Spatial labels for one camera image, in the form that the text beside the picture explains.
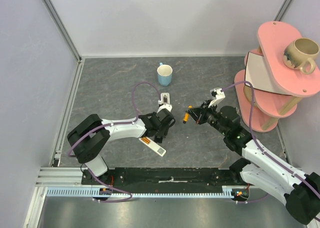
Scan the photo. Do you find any light blue cup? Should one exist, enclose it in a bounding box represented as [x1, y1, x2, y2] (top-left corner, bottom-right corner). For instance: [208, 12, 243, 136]
[156, 63, 173, 87]

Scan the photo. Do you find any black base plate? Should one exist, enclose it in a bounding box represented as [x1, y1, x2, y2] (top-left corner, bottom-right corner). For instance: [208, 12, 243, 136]
[97, 167, 247, 187]

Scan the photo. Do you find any beige ceramic mug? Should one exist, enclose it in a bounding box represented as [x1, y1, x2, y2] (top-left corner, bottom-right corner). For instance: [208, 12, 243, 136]
[283, 38, 320, 75]

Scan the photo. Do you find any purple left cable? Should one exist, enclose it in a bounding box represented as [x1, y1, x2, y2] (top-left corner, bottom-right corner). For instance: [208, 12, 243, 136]
[67, 81, 162, 203]

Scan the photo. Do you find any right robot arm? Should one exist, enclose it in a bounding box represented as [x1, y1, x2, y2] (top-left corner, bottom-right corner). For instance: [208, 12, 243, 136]
[187, 101, 320, 225]

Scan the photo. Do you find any white remote control upper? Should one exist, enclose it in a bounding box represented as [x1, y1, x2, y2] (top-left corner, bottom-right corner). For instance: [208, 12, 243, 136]
[158, 93, 171, 105]

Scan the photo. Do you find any white remote with QR label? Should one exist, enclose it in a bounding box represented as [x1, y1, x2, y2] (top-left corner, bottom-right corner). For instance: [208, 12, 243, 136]
[139, 137, 167, 157]

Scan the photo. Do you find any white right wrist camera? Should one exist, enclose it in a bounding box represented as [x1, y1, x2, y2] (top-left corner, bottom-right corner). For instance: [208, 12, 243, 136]
[208, 88, 226, 108]

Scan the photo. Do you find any yellow handled screwdriver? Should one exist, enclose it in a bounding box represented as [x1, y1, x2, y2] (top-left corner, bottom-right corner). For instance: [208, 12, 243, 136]
[181, 112, 190, 130]

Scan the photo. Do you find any aluminium frame rail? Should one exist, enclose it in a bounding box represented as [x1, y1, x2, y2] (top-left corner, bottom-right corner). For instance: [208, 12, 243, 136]
[23, 0, 83, 228]

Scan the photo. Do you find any light blue cable duct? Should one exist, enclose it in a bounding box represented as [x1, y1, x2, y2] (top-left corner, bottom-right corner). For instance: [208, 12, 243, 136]
[46, 187, 238, 198]

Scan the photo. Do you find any pink wooden shelf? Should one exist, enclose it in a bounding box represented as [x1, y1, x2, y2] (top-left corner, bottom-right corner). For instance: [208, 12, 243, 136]
[234, 21, 320, 132]

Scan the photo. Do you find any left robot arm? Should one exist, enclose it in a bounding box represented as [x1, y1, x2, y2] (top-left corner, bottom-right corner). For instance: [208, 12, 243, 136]
[67, 104, 176, 184]

